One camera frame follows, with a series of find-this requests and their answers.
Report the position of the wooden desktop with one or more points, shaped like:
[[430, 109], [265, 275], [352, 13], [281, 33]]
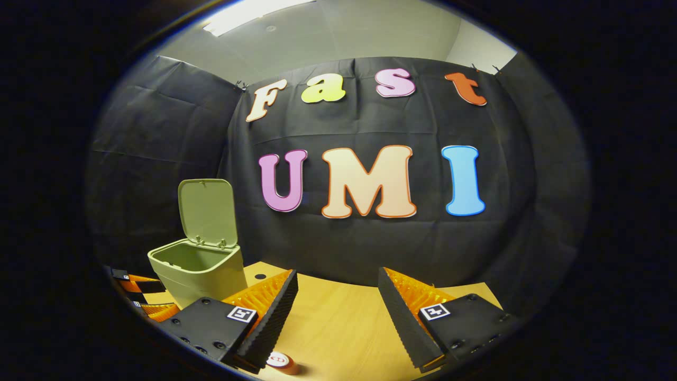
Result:
[[338, 328]]

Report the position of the pale green desktop garbage bin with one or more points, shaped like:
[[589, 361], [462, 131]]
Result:
[[206, 275]]

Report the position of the black backdrop cloth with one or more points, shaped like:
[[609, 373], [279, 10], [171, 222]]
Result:
[[338, 127]]

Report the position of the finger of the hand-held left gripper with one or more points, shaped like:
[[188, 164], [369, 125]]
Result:
[[158, 311], [151, 286]]

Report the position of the red pop can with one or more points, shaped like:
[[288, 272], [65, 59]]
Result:
[[283, 363]]

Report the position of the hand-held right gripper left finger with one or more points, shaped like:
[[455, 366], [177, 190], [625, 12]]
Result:
[[275, 323]]

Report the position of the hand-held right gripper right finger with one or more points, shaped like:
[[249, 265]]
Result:
[[402, 323]]

